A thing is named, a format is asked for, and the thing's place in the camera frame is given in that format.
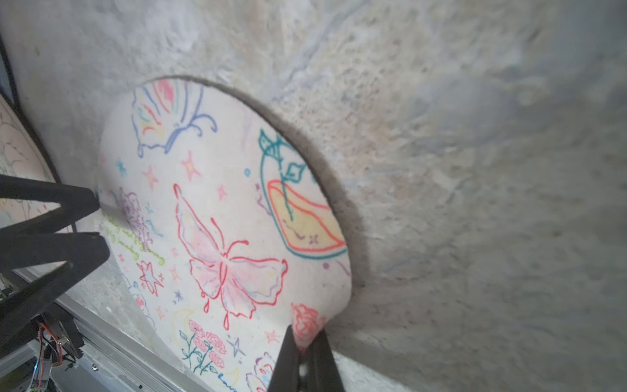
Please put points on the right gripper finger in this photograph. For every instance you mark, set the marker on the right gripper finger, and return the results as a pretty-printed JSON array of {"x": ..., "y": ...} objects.
[{"x": 312, "y": 370}]

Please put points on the white butterfly flower coaster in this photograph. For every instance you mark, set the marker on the white butterfly flower coaster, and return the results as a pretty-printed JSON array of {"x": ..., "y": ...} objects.
[{"x": 220, "y": 228}]

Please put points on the beige mandala coaster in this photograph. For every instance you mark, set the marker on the beige mandala coaster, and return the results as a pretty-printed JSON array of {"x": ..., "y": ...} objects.
[{"x": 21, "y": 157}]

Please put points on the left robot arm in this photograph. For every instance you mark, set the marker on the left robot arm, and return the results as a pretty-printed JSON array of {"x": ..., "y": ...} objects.
[{"x": 44, "y": 261}]

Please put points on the left controller board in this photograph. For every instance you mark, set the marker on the left controller board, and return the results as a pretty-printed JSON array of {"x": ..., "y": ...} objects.
[{"x": 50, "y": 356}]

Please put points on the aluminium mounting rail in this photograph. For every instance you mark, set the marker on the aluminium mounting rail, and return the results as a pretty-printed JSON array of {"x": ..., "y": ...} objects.
[{"x": 117, "y": 341}]

